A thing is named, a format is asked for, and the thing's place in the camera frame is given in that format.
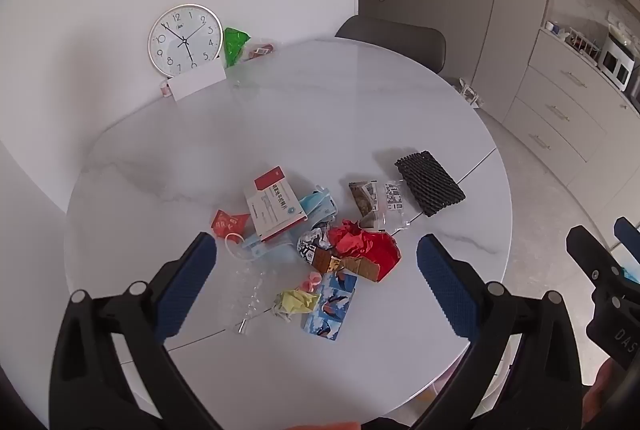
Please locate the black foam net sleeve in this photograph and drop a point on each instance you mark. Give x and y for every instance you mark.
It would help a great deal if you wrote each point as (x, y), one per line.
(430, 182)

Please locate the white card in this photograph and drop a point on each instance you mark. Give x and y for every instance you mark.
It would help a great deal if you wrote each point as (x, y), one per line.
(197, 83)

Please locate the brown cardboard piece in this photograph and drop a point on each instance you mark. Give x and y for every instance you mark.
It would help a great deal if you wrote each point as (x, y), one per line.
(362, 267)

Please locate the tall beige cabinet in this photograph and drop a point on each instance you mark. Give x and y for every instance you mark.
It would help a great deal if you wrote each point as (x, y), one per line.
(500, 10)

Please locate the clear plastic wrapper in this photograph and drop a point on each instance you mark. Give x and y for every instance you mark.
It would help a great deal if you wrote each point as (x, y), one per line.
(250, 295)

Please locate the clear labelled packet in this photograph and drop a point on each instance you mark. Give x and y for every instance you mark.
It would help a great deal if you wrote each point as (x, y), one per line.
(394, 199)

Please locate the dish rack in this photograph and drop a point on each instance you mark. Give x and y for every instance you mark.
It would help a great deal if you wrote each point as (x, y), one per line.
(582, 44)

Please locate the yellow crumpled paper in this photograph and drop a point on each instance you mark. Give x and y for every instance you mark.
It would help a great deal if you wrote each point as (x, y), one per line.
(297, 301)

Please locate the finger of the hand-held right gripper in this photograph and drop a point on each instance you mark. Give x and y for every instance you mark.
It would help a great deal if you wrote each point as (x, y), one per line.
(592, 257)
(629, 234)

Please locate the blue penguin print packet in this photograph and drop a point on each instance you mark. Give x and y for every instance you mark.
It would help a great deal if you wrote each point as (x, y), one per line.
(332, 305)

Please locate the brown snack wrapper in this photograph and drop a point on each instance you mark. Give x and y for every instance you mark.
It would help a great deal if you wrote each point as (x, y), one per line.
(362, 202)

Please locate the red paper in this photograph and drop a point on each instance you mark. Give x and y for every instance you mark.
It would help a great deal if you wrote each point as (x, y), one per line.
(372, 250)

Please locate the person's right hand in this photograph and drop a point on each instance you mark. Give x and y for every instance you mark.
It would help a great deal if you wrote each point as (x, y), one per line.
(606, 385)

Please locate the grey chair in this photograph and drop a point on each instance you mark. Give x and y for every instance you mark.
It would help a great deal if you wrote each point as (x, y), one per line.
(395, 38)

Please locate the brown chocolate wrapper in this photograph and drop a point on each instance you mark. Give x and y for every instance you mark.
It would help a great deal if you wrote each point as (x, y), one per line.
(322, 260)

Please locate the small pink item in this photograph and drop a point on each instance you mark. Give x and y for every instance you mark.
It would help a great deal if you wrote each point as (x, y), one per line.
(165, 89)

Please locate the red sachet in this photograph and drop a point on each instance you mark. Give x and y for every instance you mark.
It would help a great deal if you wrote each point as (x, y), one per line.
(227, 222)

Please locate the red and white packet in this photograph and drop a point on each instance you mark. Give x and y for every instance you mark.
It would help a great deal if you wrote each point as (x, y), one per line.
(260, 50)

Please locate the white plastic loop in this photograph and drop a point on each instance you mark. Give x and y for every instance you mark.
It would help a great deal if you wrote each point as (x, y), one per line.
(231, 242)

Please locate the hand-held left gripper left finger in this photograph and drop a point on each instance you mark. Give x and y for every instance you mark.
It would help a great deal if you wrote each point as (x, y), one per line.
(184, 286)

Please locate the beige drawer cabinet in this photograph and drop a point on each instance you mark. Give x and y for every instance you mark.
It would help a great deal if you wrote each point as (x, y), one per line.
(560, 100)

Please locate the blue face mask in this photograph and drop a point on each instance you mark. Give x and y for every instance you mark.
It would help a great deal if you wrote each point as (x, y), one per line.
(320, 207)

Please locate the round white wall clock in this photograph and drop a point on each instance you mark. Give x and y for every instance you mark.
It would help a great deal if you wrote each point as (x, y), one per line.
(185, 40)

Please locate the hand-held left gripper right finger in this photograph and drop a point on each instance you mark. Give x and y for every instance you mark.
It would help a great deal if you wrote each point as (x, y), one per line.
(446, 286)

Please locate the white microwave oven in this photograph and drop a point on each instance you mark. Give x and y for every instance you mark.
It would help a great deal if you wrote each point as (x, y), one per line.
(616, 60)

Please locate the green plastic bag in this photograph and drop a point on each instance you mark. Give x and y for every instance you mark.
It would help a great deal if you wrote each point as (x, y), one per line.
(234, 43)

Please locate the red and white medicine box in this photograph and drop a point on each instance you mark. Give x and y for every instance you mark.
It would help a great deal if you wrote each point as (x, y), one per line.
(272, 210)

